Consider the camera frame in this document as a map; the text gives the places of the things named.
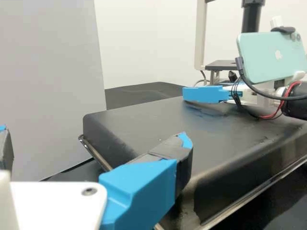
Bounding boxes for right wrist camera phone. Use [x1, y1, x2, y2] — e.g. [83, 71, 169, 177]
[236, 15, 307, 96]

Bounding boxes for cream microscope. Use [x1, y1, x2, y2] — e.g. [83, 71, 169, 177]
[193, 0, 266, 87]

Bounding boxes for white box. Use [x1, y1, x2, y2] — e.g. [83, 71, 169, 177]
[0, 0, 107, 182]

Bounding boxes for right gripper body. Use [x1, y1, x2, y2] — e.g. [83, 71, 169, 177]
[223, 82, 290, 106]

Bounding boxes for black cable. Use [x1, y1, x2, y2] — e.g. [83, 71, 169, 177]
[235, 57, 307, 100]

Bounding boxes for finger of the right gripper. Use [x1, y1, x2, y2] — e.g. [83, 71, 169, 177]
[182, 85, 229, 104]

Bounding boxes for black tray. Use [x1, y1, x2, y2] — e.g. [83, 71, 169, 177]
[78, 94, 307, 230]

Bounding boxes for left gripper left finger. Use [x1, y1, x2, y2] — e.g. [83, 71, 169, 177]
[0, 124, 15, 172]

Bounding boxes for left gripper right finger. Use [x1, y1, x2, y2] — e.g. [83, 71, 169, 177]
[98, 131, 194, 230]

